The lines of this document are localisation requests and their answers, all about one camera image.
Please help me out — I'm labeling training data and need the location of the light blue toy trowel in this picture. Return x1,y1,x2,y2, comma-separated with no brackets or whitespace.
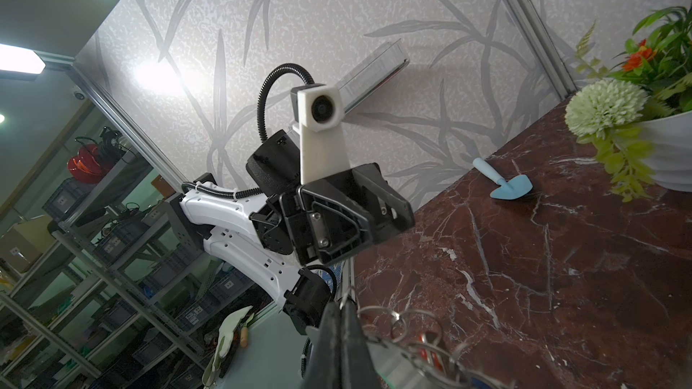
472,158,533,201

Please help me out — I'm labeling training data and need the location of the clear plastic wall tray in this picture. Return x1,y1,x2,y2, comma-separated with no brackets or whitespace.
336,40,410,115

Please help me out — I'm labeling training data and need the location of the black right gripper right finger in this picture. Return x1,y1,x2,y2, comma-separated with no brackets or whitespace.
340,298,380,389

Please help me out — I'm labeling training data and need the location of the potted artificial flower plant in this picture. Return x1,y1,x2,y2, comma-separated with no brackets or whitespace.
565,5,691,202

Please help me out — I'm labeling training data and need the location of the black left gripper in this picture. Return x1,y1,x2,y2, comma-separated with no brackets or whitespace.
250,163,416,266

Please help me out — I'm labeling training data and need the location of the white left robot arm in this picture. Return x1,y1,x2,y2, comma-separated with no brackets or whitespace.
167,63,416,332

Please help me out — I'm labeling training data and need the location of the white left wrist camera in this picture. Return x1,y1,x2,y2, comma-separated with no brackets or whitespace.
291,84,351,185

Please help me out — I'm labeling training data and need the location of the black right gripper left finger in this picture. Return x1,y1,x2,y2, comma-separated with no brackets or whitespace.
301,303,342,389

